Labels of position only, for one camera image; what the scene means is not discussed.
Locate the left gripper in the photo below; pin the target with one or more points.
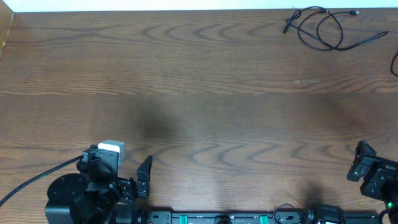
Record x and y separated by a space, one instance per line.
130 191

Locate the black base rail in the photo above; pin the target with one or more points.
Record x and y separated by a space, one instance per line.
283 214

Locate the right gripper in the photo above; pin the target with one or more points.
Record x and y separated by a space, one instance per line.
386 169

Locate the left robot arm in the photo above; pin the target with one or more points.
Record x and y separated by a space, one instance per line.
95 193

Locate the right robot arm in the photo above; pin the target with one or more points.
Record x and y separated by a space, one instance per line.
390 210

